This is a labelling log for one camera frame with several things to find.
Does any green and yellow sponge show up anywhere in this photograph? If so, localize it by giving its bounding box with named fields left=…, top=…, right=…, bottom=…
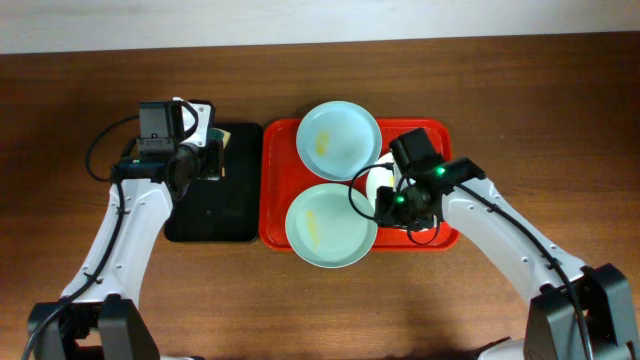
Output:
left=207, top=128, right=231, bottom=180

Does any light green plate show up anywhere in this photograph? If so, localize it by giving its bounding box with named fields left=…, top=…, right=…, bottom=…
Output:
left=285, top=183, right=378, bottom=268

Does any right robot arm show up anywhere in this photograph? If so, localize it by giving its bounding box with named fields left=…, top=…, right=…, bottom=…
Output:
left=375, top=158, right=639, bottom=359

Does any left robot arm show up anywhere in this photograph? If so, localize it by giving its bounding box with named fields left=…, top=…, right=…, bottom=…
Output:
left=22, top=97, right=230, bottom=359

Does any black plastic tray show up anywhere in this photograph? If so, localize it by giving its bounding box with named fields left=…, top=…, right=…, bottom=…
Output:
left=164, top=123, right=263, bottom=243

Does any white plate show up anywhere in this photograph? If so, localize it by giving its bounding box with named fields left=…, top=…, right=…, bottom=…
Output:
left=365, top=151, right=441, bottom=233

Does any light blue plate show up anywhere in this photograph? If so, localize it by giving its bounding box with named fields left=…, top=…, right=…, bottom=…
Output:
left=295, top=101, right=382, bottom=182

